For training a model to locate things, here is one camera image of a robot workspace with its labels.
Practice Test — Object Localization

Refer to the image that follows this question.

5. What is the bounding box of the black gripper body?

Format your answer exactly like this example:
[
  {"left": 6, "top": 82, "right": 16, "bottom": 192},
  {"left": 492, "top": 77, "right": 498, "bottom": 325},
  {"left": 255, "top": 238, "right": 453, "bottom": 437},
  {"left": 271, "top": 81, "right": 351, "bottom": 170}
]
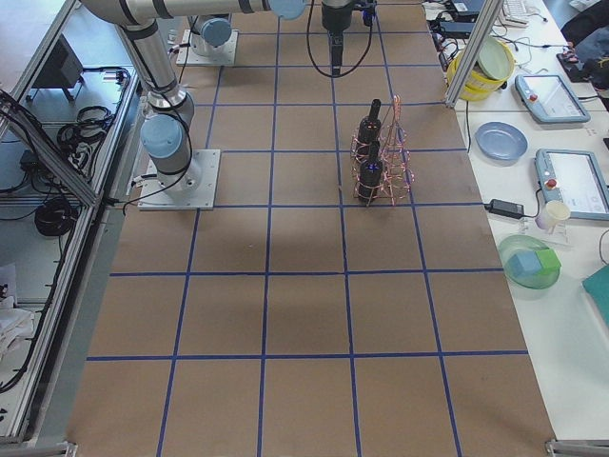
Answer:
[{"left": 322, "top": 0, "right": 355, "bottom": 33}]

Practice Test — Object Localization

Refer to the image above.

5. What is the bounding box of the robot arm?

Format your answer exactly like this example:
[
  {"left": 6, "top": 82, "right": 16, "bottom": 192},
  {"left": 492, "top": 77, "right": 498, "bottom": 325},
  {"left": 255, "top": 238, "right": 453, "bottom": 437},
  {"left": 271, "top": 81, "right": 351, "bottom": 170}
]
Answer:
[
  {"left": 83, "top": 1, "right": 313, "bottom": 112},
  {"left": 187, "top": 14, "right": 233, "bottom": 56}
]

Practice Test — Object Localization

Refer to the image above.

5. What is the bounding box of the dark bottle in rack end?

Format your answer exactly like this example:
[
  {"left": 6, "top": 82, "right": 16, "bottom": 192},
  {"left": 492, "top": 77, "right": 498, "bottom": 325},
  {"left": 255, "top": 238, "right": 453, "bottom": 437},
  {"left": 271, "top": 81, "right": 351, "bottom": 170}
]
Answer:
[{"left": 357, "top": 99, "right": 382, "bottom": 156}]

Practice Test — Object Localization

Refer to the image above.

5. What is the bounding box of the dark bottle in rack corner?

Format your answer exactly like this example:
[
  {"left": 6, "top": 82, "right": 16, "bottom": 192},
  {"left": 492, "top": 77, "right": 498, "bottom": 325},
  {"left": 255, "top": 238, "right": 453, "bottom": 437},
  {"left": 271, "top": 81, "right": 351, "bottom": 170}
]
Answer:
[{"left": 356, "top": 140, "right": 383, "bottom": 206}]

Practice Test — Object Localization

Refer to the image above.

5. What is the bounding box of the pale green plate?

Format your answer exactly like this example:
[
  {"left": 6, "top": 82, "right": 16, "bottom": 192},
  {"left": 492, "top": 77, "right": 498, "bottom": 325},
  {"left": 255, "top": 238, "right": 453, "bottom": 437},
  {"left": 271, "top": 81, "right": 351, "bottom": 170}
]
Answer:
[{"left": 478, "top": 37, "right": 511, "bottom": 80}]

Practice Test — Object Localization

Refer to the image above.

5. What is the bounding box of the blue plate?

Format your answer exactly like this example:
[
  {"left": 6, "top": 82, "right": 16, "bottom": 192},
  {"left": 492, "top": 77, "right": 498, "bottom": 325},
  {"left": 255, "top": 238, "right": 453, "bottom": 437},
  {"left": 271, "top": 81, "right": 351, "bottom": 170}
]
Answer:
[{"left": 475, "top": 122, "right": 528, "bottom": 162}]

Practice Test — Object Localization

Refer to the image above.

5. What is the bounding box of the upper teach pendant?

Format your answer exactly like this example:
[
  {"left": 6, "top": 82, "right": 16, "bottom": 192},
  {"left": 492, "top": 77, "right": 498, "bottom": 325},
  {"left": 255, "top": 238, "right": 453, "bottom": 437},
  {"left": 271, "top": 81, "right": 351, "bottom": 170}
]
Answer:
[{"left": 514, "top": 74, "right": 591, "bottom": 124}]

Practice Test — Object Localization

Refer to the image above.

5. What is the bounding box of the teach pendant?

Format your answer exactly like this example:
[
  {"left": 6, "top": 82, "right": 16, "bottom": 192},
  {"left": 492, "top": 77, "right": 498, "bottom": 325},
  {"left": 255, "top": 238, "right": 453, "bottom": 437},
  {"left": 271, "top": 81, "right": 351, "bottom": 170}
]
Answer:
[
  {"left": 535, "top": 149, "right": 608, "bottom": 221},
  {"left": 514, "top": 74, "right": 591, "bottom": 124}
]

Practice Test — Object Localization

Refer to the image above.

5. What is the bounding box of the black power brick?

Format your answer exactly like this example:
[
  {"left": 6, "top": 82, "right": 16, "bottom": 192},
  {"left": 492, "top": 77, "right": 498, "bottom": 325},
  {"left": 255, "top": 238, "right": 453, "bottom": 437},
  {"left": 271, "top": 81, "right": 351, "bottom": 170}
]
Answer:
[{"left": 484, "top": 199, "right": 525, "bottom": 220}]

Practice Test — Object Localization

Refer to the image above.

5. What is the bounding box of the black monitor box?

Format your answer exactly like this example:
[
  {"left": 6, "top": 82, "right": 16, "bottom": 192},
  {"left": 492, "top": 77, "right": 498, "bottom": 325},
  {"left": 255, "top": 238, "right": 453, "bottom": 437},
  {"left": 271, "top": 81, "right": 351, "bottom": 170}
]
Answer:
[{"left": 32, "top": 34, "right": 84, "bottom": 102}]

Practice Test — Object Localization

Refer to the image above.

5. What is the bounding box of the lower teach pendant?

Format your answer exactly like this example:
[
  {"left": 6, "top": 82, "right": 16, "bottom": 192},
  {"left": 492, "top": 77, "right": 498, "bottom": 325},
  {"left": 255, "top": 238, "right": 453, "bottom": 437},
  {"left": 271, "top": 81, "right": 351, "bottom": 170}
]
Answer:
[{"left": 535, "top": 149, "right": 608, "bottom": 221}]

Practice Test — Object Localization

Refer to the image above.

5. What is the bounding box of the paper cup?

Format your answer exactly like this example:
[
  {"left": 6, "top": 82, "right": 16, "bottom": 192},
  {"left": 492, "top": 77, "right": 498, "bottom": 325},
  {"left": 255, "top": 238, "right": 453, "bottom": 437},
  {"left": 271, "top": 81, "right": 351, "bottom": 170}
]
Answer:
[{"left": 535, "top": 200, "right": 571, "bottom": 230}]

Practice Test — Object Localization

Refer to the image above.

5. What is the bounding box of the blue foam cube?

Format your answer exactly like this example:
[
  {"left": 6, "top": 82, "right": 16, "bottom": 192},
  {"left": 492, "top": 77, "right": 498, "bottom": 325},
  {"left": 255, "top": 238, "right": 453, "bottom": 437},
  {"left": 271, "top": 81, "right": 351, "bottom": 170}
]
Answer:
[{"left": 505, "top": 250, "right": 542, "bottom": 279}]

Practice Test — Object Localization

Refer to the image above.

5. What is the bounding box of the green glass bowl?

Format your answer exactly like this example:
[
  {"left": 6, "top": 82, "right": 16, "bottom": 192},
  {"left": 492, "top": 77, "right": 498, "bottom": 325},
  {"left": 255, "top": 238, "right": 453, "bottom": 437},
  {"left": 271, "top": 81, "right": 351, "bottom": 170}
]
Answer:
[{"left": 498, "top": 234, "right": 560, "bottom": 289}]

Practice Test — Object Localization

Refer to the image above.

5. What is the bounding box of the green foam cube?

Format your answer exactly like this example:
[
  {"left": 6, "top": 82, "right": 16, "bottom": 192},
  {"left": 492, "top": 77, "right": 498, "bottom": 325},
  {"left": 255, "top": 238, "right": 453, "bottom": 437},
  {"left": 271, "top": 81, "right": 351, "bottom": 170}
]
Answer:
[{"left": 535, "top": 248, "right": 561, "bottom": 275}]

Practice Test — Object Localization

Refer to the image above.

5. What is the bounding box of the teal cloth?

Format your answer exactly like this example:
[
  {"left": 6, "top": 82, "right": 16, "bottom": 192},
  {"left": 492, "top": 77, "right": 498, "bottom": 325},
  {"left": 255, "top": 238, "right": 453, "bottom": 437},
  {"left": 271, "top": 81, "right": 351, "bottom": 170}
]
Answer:
[{"left": 582, "top": 265, "right": 609, "bottom": 325}]

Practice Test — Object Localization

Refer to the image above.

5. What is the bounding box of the copper wire wine rack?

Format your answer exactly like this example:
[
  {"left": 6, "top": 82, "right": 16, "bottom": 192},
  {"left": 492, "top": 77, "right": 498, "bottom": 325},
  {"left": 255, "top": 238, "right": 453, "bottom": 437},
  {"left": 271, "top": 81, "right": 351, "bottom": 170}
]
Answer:
[{"left": 350, "top": 94, "right": 415, "bottom": 207}]

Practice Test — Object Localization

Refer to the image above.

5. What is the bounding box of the aluminium frame post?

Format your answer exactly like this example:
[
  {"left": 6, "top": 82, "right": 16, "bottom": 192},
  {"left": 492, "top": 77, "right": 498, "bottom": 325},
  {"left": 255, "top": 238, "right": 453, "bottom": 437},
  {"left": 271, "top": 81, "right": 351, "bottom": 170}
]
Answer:
[{"left": 444, "top": 0, "right": 502, "bottom": 109}]

